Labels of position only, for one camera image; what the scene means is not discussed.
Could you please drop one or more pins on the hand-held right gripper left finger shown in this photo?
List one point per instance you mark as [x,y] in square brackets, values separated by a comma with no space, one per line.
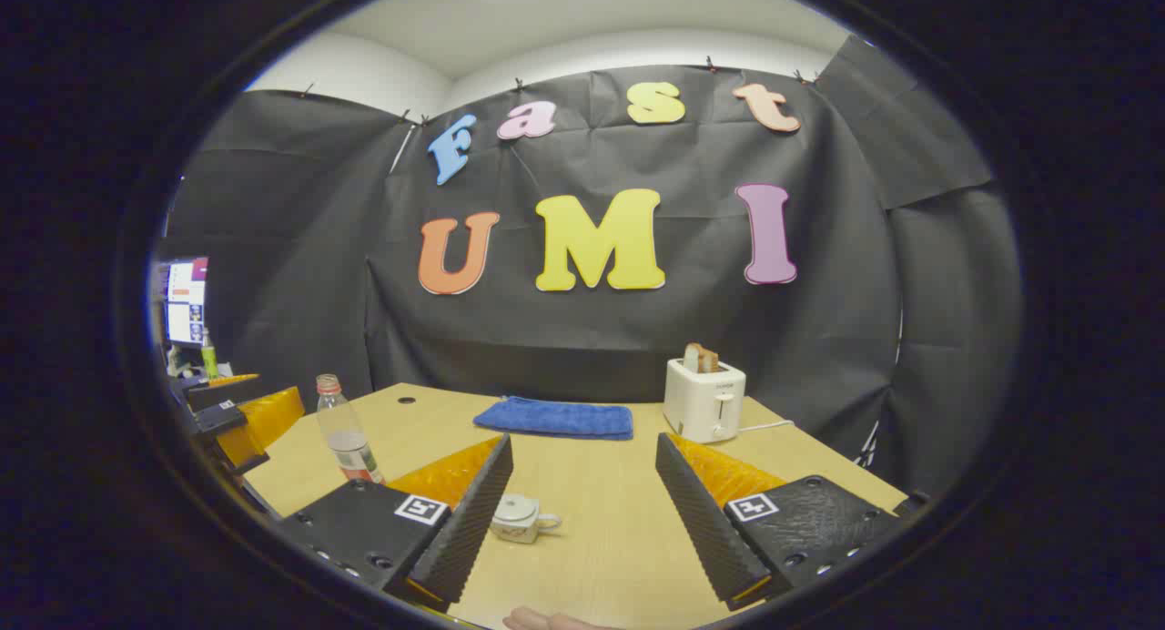
[469,521]

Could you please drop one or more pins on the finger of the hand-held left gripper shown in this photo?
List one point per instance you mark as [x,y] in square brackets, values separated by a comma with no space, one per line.
[264,421]
[227,395]

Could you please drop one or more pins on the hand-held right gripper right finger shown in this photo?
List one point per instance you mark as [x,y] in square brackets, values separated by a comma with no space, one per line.
[705,521]

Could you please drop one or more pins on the white ceramic teacup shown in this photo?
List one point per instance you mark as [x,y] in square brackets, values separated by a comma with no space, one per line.
[519,528]

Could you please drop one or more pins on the clear plastic water bottle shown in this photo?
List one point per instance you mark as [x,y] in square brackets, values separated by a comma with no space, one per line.
[346,439]

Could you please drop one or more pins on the green bottle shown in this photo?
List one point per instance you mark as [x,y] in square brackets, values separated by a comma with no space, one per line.
[210,357]

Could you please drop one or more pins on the computer monitor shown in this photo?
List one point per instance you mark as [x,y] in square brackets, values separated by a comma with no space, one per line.
[187,302]

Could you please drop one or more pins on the white toaster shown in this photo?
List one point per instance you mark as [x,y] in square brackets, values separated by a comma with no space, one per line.
[703,402]

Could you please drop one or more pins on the blue folded towel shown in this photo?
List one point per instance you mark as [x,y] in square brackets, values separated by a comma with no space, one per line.
[555,419]

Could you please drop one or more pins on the bread slice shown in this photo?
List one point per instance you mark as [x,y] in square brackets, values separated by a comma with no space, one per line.
[701,359]

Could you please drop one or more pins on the black backdrop cloth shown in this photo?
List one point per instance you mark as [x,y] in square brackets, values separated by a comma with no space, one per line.
[300,248]

